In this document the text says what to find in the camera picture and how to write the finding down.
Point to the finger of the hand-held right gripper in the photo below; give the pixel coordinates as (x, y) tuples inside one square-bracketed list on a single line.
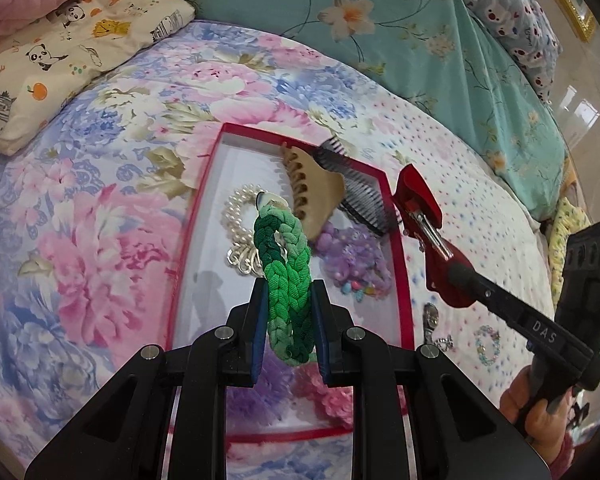
[(510, 312)]

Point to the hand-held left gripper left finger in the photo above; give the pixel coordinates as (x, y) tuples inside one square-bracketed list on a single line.
[(260, 325)]

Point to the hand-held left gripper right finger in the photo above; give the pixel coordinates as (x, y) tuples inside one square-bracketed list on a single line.
[(322, 330)]

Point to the purple fluffy scrunchie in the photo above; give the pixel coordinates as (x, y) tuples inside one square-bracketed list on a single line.
[(275, 385)]

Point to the red shallow box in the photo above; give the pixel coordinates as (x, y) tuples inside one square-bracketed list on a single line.
[(220, 270)]

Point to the pink fluffy scrunchie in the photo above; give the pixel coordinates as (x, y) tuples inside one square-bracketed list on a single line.
[(330, 401)]

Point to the purple beaded scrunchie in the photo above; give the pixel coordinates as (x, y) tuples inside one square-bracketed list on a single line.
[(350, 260)]

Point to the black comb hair clip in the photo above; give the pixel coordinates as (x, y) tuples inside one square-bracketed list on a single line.
[(360, 190)]

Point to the tan claw hair clip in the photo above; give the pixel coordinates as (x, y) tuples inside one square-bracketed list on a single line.
[(320, 185)]

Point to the red bow hair clip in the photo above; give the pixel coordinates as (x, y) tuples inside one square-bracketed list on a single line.
[(415, 190)]

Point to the person's right forearm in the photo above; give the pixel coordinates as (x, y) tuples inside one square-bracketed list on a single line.
[(562, 457)]

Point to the person's right hand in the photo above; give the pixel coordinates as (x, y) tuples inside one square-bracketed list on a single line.
[(535, 420)]

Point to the yellow floral pillow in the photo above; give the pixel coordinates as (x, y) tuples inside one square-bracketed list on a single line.
[(567, 240)]

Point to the metal wristwatch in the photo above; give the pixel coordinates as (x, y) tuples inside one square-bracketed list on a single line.
[(430, 317)]

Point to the teal floral quilt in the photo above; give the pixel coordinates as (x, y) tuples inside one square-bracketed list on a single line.
[(405, 70)]

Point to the white bear print pillow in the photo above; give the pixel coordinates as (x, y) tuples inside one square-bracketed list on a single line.
[(510, 15)]

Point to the cream panda print pillow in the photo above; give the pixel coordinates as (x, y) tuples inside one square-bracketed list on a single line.
[(70, 65)]

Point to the gold picture frame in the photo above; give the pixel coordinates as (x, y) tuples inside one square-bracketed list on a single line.
[(570, 5)]

